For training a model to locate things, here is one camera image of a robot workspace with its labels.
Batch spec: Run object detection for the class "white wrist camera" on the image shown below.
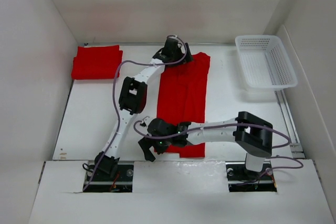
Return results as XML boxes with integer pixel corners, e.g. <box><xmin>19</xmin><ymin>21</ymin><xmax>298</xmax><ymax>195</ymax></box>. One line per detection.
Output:
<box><xmin>167</xmin><ymin>35</ymin><xmax>180</xmax><ymax>40</ymax></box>
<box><xmin>140</xmin><ymin>116</ymin><xmax>152</xmax><ymax>127</ymax></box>

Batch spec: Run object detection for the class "white perforated plastic basket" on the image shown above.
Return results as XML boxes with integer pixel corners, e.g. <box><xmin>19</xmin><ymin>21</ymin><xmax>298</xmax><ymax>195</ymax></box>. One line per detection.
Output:
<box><xmin>235</xmin><ymin>35</ymin><xmax>298</xmax><ymax>91</ymax></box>

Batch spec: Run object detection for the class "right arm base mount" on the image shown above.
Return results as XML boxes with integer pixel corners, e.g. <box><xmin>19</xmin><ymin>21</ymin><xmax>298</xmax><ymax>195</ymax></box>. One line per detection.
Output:
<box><xmin>225</xmin><ymin>161</ymin><xmax>277</xmax><ymax>193</ymax></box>

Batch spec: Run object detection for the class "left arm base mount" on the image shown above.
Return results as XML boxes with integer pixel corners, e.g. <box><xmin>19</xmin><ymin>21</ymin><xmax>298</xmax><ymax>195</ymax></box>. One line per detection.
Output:
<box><xmin>82</xmin><ymin>162</ymin><xmax>134</xmax><ymax>193</ymax></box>

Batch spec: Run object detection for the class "folded red t shirt stack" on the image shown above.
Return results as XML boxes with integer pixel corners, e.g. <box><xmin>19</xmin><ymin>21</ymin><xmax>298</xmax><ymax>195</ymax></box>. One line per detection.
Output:
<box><xmin>71</xmin><ymin>45</ymin><xmax>123</xmax><ymax>80</ymax></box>

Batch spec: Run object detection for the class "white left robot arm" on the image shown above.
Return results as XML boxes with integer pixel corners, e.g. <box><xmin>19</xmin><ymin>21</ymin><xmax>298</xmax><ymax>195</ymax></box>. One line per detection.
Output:
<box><xmin>92</xmin><ymin>35</ymin><xmax>193</xmax><ymax>178</ymax></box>

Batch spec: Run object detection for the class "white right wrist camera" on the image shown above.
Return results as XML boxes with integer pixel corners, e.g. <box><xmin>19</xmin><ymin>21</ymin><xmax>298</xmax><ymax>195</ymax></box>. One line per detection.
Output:
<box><xmin>140</xmin><ymin>116</ymin><xmax>152</xmax><ymax>127</ymax></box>

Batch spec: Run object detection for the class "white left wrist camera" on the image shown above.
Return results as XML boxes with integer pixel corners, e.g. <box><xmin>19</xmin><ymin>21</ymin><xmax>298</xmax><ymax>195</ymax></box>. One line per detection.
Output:
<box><xmin>167</xmin><ymin>35</ymin><xmax>180</xmax><ymax>40</ymax></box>

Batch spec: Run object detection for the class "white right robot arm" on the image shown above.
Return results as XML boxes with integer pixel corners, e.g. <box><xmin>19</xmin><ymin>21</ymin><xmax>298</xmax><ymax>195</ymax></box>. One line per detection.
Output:
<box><xmin>137</xmin><ymin>111</ymin><xmax>273</xmax><ymax>173</ymax></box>

